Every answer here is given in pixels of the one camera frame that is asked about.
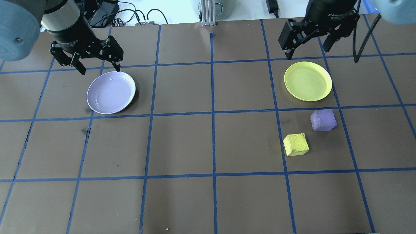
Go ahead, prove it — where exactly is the purple foam block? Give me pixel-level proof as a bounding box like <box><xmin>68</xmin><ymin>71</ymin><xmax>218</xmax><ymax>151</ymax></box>
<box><xmin>310</xmin><ymin>109</ymin><xmax>338</xmax><ymax>132</ymax></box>

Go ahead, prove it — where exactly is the yellow foam block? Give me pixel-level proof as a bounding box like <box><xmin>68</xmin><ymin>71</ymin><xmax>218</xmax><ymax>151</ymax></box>
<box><xmin>283</xmin><ymin>133</ymin><xmax>310</xmax><ymax>157</ymax></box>

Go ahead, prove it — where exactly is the small black power adapter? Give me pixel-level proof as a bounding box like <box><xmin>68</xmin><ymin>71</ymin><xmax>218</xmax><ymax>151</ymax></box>
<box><xmin>266</xmin><ymin>0</ymin><xmax>280</xmax><ymax>19</ymax></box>

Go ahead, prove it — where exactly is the light purple plate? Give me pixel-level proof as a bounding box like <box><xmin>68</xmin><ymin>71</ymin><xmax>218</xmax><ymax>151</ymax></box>
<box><xmin>86</xmin><ymin>71</ymin><xmax>136</xmax><ymax>115</ymax></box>

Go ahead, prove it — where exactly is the large black power brick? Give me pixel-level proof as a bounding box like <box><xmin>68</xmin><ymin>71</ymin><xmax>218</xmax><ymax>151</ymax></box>
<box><xmin>88</xmin><ymin>0</ymin><xmax>121</xmax><ymax>28</ymax></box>

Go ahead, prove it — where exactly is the yellow plate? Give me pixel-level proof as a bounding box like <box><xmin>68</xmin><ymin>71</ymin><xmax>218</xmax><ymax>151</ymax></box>
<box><xmin>284</xmin><ymin>61</ymin><xmax>333</xmax><ymax>102</ymax></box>

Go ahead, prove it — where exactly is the grey round container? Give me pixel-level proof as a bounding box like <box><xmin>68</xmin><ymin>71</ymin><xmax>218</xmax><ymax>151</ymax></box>
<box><xmin>198</xmin><ymin>0</ymin><xmax>233</xmax><ymax>19</ymax></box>

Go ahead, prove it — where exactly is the long black looped cable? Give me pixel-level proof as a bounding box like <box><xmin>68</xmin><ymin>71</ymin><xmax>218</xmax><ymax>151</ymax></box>
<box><xmin>112</xmin><ymin>1</ymin><xmax>145</xmax><ymax>26</ymax></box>

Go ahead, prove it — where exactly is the short black arched cable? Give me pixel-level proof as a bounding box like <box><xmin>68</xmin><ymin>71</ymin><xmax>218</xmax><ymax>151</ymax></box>
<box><xmin>146</xmin><ymin>9</ymin><xmax>169</xmax><ymax>25</ymax></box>

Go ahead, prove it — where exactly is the aluminium frame bar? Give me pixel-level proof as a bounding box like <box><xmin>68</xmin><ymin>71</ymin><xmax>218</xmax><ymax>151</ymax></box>
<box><xmin>201</xmin><ymin>0</ymin><xmax>218</xmax><ymax>26</ymax></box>

